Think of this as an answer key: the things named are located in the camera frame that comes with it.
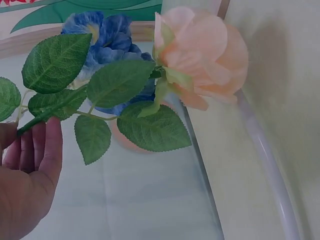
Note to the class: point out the person's left hand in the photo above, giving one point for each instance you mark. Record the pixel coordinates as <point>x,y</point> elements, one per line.
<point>22,190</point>

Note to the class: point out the person's left fingers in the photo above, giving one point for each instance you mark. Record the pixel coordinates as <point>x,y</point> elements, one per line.
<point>47,145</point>

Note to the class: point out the peach artificial rose with leaves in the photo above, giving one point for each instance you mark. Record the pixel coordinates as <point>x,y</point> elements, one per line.
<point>55,62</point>

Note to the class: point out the pink flower pot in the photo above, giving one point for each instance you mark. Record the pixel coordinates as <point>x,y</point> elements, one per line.
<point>120,140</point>

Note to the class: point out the blue artificial flower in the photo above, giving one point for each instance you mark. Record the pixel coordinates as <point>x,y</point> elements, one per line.
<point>117,42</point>

